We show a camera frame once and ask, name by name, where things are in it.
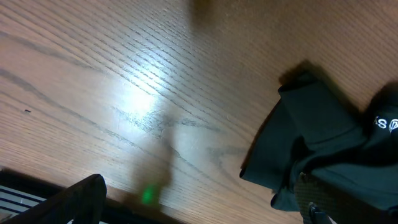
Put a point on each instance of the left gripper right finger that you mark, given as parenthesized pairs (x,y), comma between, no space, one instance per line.
(320,202)

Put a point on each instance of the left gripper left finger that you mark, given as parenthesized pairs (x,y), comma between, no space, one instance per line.
(81,203)

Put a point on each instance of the black polo shirt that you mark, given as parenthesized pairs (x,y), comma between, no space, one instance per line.
(311,131)

